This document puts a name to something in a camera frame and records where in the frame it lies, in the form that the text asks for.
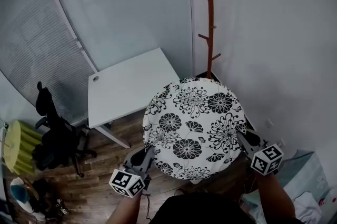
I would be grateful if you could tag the white and blue bag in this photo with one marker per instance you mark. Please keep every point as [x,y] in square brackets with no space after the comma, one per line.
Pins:
[19,191]

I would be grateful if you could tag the black office chair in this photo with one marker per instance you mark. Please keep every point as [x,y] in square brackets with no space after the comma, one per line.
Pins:
[59,136]

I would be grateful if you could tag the pile of black gear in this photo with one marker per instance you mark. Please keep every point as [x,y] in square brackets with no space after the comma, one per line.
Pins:
[47,202]

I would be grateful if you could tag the white desk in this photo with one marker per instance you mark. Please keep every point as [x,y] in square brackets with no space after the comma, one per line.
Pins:
[131,91]

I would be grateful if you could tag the person's right forearm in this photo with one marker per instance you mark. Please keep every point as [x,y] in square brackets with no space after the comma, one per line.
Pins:
[273,196]

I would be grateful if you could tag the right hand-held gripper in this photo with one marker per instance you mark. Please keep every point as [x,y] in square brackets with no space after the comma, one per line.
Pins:
[267,160]

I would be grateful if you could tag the black white floral cushion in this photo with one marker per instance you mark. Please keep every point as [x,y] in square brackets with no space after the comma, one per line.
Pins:
[194,128]

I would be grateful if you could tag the pale printed bed sheet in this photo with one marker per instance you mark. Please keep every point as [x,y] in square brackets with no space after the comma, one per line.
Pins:
[308,191]

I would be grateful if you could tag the person's left forearm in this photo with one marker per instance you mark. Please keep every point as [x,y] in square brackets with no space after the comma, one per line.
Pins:
[126,209]

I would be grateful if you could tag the person's black t-shirt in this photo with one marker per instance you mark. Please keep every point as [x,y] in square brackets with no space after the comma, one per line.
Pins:
[205,209]

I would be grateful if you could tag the brown wooden coat rack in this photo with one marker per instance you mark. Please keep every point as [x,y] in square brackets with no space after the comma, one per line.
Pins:
[210,20]

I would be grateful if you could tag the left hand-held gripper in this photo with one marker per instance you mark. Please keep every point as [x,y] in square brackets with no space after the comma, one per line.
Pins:
[123,182]

